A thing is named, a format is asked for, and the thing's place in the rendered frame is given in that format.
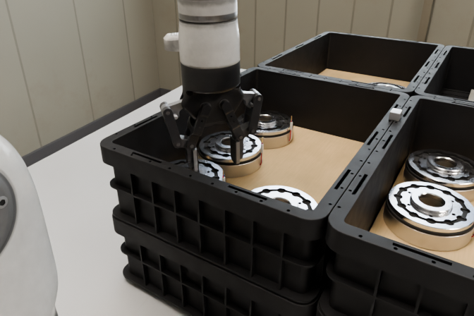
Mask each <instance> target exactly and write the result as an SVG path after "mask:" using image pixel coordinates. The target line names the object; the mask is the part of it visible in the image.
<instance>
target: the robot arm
mask: <svg viewBox="0 0 474 316"><path fill-rule="evenodd" d="M177 2H178V18H179V29H178V32H175V33H168V34H166V35H165V37H164V49H165V50H166V51H179V53H180V62H181V78H182V87H183V91H182V95H181V97H180V100H178V101H175V102H172V103H169V104H168V103H167V102H162V103H161V104H160V105H159V107H160V109H161V112H162V116H163V118H164V122H165V124H166V128H167V130H168V133H169V137H170V139H171V141H172V143H173V145H174V147H175V148H180V147H183V148H185V151H186V162H187V164H188V166H189V168H190V169H193V171H196V172H198V171H199V162H198V149H197V148H196V145H197V143H198V139H199V137H200V136H201V135H202V132H203V130H204V127H207V126H212V125H214V124H224V123H227V124H228V126H229V128H230V130H231V132H232V135H230V144H231V159H232V161H233V162H234V164H240V159H242V158H243V140H244V138H245V137H246V136H247V135H250V134H251V135H254V134H255V133H256V132H257V125H258V121H259V117H260V111H261V107H262V100H263V96H262V95H261V94H260V93H259V92H258V91H257V90H255V89H250V90H249V91H242V89H241V87H240V83H241V65H240V35H239V29H238V18H237V16H238V12H237V0H177ZM243 100H244V104H245V105H246V107H245V114H244V119H243V124H242V125H240V123H239V122H238V119H237V118H236V115H235V111H236V110H237V108H238V107H239V105H240V103H241V102H242V101H243ZM182 109H184V110H185V111H186V112H187V113H188V114H189V115H190V116H189V118H188V122H187V128H186V131H185V134H184V135H180V134H179V131H178V127H177V125H176V121H175V120H176V119H178V118H179V112H180V110H182ZM58 283H59V282H58V272H57V268H56V263H55V259H54V254H53V250H52V247H51V242H50V239H49V234H48V230H47V225H46V222H45V219H44V215H43V211H42V206H41V204H40V199H39V196H38V194H37V190H36V187H35V184H34V181H33V179H32V176H31V175H30V172H29V170H28V168H27V166H26V164H25V162H24V161H23V159H22V157H21V156H20V155H19V153H18V152H17V150H16V149H15V147H14V146H12V144H11V143H10V142H9V141H8V140H7V139H5V138H4V137H3V136H2V135H0V316H59V315H58V312H57V311H56V306H55V302H56V297H57V291H58Z"/></svg>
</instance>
